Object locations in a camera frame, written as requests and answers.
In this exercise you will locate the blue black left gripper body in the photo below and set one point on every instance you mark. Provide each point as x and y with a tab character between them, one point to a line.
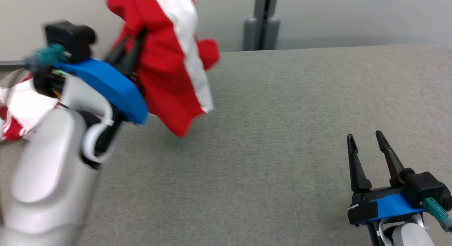
113	87

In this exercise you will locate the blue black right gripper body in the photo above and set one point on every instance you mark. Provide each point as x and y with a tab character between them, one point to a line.
392	205

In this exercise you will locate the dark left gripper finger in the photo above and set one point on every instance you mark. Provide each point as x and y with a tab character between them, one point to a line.
118	48
136	53

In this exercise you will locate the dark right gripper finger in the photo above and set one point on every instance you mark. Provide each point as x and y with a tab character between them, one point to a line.
392	161
358	171

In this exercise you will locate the red shorts with white trim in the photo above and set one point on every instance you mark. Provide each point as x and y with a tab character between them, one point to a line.
162	69

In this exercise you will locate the red white jersey number 23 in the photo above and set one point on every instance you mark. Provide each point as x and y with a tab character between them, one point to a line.
24	108

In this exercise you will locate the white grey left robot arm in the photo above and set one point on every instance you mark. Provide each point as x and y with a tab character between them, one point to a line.
49	168

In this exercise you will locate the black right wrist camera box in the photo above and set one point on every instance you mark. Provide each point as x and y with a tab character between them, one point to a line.
425	186

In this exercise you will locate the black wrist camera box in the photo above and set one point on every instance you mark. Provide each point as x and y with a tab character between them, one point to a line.
70	39
425	186

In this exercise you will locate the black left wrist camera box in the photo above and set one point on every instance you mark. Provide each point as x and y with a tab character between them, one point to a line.
70	39

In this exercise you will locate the grey rounded post cylinder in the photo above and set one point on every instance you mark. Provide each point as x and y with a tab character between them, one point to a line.
272	34
250	34

